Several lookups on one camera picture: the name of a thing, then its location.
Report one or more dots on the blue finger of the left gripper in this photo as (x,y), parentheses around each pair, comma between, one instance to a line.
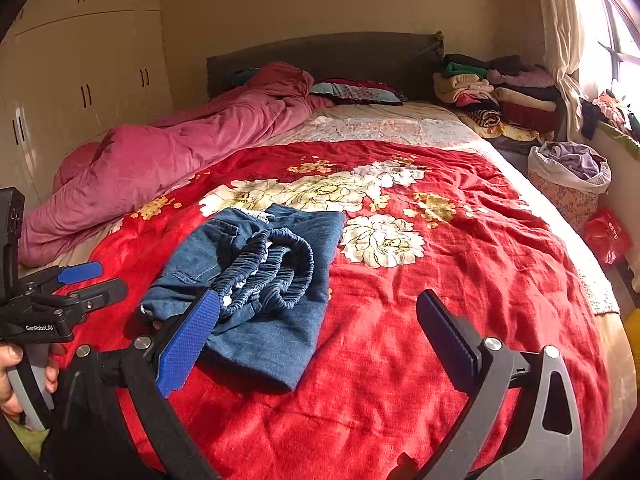
(80,273)

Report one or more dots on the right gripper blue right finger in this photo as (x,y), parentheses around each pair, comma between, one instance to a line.
(454,340)

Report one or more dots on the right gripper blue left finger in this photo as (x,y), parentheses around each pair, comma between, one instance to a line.
(182,339)

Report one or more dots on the blue denim pants with lace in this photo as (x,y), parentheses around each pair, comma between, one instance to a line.
(270,270)

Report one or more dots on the pink quilt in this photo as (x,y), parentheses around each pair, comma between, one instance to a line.
(133,164)

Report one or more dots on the red floral blanket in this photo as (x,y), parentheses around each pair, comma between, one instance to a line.
(339,388)

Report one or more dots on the red plastic bag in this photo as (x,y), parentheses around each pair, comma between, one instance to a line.
(606,237)

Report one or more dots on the basket with purple clothes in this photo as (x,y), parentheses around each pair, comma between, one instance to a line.
(572,176)

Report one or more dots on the cream wardrobe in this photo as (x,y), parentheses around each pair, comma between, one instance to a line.
(70,71)

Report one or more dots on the pile of folded clothes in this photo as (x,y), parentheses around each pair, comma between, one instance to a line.
(503,100)

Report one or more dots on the patterned pillow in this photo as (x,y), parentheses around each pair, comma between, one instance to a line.
(346,91)

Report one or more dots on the dark headboard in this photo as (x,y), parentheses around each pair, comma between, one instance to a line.
(403,61)

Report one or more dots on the cream curtain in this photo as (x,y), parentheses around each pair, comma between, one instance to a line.
(568,56)

